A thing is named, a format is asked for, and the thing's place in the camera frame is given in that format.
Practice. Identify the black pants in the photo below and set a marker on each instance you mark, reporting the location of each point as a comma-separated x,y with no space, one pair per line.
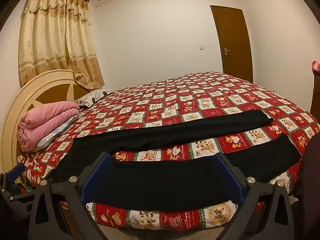
175,180

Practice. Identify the beige floral curtain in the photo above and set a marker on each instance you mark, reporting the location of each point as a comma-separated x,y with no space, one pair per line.
57,35

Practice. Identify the brown wooden door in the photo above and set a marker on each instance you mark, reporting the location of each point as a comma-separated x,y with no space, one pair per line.
233,45

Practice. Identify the pink folded quilt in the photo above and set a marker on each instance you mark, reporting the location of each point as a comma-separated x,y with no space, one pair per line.
47,122

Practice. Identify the wooden dresser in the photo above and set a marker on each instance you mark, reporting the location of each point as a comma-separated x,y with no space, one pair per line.
315,97

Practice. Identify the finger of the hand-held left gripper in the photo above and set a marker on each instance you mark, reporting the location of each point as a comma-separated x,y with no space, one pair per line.
17,170

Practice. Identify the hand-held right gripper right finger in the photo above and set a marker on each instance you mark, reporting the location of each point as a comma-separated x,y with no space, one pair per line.
231,178

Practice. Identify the red printed blanket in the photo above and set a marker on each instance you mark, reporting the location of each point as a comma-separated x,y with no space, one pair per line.
200,97

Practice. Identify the cream wooden headboard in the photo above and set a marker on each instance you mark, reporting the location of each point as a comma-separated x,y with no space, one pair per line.
30,90

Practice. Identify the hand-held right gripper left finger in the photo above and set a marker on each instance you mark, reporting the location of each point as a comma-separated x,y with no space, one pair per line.
96,180

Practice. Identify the red plaid cloth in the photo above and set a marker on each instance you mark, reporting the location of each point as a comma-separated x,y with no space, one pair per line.
316,65

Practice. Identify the grey patterned pillow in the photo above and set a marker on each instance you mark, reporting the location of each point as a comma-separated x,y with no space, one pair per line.
92,97

